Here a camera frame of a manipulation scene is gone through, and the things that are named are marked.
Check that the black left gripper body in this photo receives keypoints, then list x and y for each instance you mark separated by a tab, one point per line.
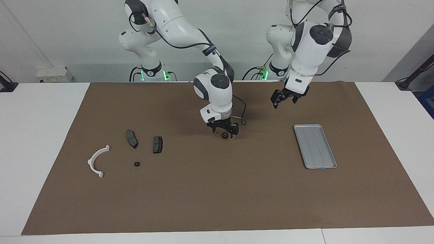
293	91

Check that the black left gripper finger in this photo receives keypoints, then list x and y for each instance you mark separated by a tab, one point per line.
296	99
276	98

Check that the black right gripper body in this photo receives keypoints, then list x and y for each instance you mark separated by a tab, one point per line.
223	124

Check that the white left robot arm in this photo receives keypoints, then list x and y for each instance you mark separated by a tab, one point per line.
312	44

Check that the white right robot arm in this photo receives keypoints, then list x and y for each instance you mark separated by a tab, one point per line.
217	91

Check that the silver metal tray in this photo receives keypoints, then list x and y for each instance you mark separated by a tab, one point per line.
315	147

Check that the rectangular dark grey brake pad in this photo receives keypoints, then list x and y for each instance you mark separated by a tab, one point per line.
157	144

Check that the brown table mat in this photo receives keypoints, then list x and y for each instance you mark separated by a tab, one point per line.
217	189

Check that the elongated dark grey brake pad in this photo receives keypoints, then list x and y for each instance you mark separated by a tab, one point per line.
131	138

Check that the black angled stand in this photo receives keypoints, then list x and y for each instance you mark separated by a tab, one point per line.
405	83

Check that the blue crate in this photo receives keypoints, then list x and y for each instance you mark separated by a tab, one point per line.
428	100

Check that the white box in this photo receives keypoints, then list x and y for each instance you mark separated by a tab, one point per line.
54	74

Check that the black clamp stand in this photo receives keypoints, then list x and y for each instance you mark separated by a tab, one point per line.
8	86

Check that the white semicircular bracket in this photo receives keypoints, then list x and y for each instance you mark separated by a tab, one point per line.
90	162

